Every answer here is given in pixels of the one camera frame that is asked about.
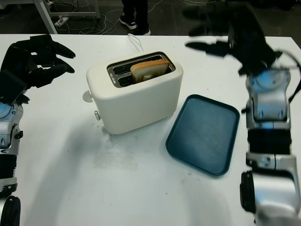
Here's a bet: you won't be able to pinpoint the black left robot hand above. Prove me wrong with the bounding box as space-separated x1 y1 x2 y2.
0 34 76 104

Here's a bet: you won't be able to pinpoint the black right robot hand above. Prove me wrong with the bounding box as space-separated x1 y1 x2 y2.
183 2 283 76

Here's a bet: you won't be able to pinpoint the translucent white toaster lever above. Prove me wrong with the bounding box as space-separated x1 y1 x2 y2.
82 90 94 103

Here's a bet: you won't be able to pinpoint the toast slice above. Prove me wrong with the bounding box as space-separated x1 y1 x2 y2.
130 59 171 83

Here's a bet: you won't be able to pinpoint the cream white toaster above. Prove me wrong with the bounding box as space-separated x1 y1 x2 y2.
86 50 184 135

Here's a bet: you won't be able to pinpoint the white power strip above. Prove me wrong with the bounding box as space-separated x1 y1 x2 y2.
55 16 70 27

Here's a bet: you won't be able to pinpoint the dark teal plastic tray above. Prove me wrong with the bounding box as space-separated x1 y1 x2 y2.
165 94 240 177

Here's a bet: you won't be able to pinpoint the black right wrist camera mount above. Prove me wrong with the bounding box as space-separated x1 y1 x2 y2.
228 4 276 69

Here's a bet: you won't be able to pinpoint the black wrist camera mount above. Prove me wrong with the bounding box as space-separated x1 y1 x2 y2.
0 70 28 106
228 4 276 69

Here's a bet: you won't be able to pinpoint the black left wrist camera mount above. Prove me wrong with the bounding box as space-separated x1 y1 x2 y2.
0 70 28 106

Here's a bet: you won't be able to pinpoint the white metal frame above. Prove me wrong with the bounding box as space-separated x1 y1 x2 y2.
32 0 101 35

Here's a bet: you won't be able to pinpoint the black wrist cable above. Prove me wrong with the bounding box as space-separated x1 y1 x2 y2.
277 49 301 102

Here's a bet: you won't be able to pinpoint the white floor cables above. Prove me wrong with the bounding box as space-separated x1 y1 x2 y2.
68 2 125 34

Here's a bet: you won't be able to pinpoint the white toaster power cord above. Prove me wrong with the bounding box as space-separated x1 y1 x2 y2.
127 32 144 52

